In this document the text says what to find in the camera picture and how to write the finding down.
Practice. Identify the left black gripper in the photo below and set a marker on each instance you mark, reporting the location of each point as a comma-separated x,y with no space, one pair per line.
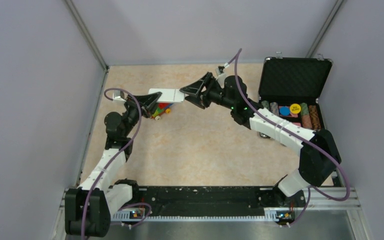
149,101

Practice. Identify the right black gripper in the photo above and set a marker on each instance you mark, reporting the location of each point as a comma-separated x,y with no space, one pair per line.
209,81

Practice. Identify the white remote control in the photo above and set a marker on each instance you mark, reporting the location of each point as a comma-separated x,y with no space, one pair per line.
168,95

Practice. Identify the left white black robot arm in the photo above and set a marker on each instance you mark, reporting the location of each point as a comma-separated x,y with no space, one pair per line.
90,207

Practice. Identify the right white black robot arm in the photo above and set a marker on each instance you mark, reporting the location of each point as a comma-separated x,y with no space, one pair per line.
317,151

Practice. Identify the colourful toy brick car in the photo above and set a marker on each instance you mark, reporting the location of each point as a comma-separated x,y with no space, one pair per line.
162,108

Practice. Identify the blue round chip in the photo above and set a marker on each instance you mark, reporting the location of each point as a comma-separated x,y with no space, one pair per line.
284,111

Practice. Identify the black poker chip case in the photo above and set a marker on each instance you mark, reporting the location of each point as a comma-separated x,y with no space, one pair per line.
291,80

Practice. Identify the yellow dealer button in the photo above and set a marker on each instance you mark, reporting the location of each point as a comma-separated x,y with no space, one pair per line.
295,108

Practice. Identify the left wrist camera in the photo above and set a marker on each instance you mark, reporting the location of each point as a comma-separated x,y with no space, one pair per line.
118,96

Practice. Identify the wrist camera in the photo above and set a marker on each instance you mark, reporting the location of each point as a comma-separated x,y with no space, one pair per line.
118,96
220,74

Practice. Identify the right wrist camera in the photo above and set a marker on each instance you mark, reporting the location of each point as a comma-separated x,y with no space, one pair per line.
220,74

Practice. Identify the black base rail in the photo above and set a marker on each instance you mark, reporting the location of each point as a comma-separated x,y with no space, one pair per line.
213,201

